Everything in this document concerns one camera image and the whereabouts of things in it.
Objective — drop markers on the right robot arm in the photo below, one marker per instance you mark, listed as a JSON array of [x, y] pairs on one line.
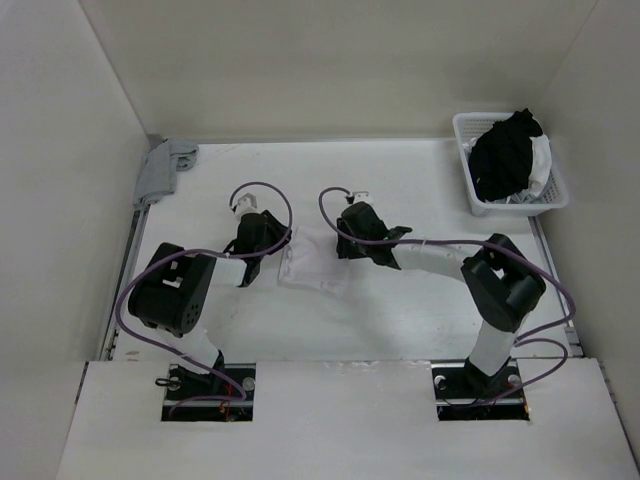
[[504, 290]]

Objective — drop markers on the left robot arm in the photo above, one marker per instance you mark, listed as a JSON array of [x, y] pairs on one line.
[[170, 295]]

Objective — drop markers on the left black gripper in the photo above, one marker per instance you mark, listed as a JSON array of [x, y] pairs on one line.
[[274, 227]]

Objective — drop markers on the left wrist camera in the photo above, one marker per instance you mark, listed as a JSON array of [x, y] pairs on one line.
[[244, 205]]

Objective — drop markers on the white plastic basket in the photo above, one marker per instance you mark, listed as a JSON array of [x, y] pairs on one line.
[[554, 195]]

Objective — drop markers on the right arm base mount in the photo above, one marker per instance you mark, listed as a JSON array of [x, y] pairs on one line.
[[450, 400]]

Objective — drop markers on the white tank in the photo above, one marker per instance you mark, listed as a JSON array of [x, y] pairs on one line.
[[310, 261], [539, 175]]

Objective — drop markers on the black tank top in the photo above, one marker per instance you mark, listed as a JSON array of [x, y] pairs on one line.
[[500, 162]]

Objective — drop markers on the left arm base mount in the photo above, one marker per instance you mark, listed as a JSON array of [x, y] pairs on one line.
[[194, 397]]

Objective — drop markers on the right metal table rail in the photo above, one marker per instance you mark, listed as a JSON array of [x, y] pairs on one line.
[[568, 331]]

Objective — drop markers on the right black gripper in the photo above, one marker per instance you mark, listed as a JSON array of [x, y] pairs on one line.
[[344, 249]]

